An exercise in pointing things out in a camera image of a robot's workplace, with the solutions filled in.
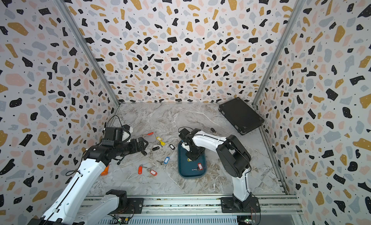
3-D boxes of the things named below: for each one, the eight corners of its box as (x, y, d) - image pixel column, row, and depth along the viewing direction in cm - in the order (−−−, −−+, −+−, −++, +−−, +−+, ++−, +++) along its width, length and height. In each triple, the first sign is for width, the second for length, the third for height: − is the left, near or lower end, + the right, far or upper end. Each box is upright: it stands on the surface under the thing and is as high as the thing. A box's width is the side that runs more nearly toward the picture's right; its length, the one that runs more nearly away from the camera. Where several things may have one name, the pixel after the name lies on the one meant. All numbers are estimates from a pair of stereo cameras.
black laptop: (241, 135, 104) (243, 131, 100) (217, 109, 120) (218, 105, 116) (262, 124, 111) (265, 120, 107) (237, 101, 127) (238, 96, 123)
